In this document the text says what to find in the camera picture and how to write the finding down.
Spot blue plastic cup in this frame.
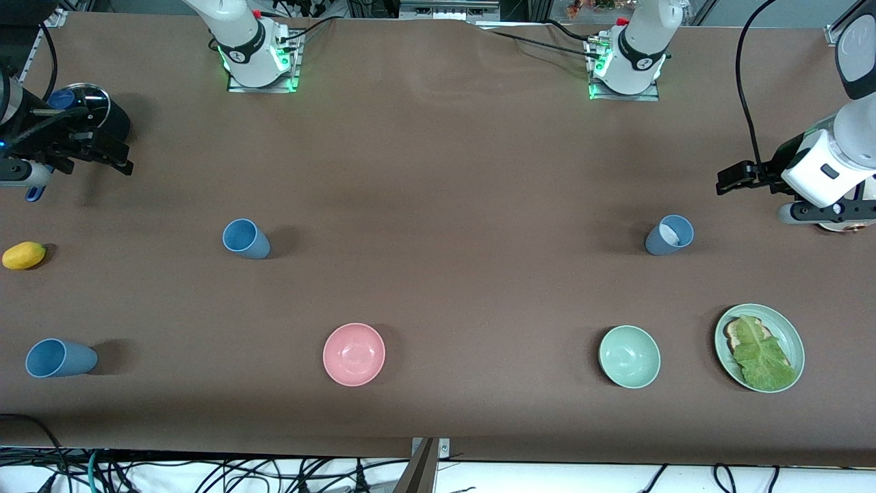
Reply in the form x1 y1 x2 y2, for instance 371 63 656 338
645 214 695 257
222 218 271 260
25 338 99 379

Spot glass lid blue knob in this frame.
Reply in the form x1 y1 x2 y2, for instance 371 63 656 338
48 83 111 132

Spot cream toaster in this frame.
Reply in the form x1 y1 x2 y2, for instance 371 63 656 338
818 175 876 236

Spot yellow lemon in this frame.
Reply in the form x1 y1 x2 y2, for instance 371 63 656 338
2 242 47 270

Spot toasted bread slice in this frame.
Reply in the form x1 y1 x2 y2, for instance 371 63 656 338
725 317 774 354

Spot mint green plate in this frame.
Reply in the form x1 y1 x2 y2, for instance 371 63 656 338
714 303 806 394

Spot green lettuce leaf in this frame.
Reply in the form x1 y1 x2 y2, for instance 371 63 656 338
732 315 798 392

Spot mint green bowl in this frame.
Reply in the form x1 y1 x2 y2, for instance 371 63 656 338
599 325 662 390

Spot pink bowl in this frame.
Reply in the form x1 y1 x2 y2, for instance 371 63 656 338
322 323 386 388

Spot black pot blue handle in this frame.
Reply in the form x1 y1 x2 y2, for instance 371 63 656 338
25 99 131 203

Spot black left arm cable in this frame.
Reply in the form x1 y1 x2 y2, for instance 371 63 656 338
735 0 858 169

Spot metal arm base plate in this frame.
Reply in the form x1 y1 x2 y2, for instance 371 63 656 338
587 36 660 102
227 30 302 94

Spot black base power cable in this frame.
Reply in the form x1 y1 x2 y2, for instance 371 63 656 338
274 15 337 47
476 19 597 57

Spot black floor cable loop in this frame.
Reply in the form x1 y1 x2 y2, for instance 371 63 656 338
0 413 68 483

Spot aluminium frame rail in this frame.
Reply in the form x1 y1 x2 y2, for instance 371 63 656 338
399 0 502 21

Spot metal table clamp bracket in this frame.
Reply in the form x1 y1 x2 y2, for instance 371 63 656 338
394 437 451 493

